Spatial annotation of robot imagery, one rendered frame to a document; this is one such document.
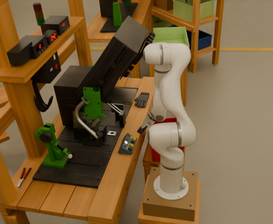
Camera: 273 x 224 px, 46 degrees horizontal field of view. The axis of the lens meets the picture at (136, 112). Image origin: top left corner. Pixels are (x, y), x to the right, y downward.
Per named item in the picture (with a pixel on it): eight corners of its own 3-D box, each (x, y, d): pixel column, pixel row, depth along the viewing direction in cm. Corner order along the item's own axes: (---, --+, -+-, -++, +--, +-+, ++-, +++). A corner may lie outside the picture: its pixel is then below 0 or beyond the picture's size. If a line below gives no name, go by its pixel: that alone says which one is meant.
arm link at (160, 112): (168, 79, 166) (167, 124, 185) (171, 64, 179) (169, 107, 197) (151, 78, 168) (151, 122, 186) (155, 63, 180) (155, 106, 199)
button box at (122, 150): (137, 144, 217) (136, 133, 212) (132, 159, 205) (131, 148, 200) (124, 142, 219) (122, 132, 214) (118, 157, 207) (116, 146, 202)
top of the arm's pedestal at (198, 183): (200, 184, 192) (200, 180, 189) (198, 231, 166) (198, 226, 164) (148, 178, 198) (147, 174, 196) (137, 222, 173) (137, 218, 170)
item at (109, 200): (159, 91, 292) (158, 77, 283) (114, 236, 173) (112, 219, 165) (144, 90, 295) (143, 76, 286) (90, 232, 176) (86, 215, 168)
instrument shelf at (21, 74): (85, 22, 235) (84, 16, 233) (25, 83, 164) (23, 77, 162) (54, 21, 240) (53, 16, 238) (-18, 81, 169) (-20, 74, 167)
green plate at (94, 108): (105, 114, 215) (104, 84, 208) (101, 119, 208) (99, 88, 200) (89, 113, 218) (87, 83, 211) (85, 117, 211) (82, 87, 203)
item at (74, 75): (99, 104, 253) (93, 66, 233) (86, 128, 229) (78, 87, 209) (77, 102, 257) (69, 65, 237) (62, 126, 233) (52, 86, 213)
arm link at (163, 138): (186, 169, 159) (188, 131, 145) (148, 172, 158) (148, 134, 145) (181, 153, 169) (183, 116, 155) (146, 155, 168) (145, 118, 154)
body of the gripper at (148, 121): (157, 123, 194) (148, 134, 200) (160, 113, 202) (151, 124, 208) (147, 116, 192) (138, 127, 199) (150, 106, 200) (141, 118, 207)
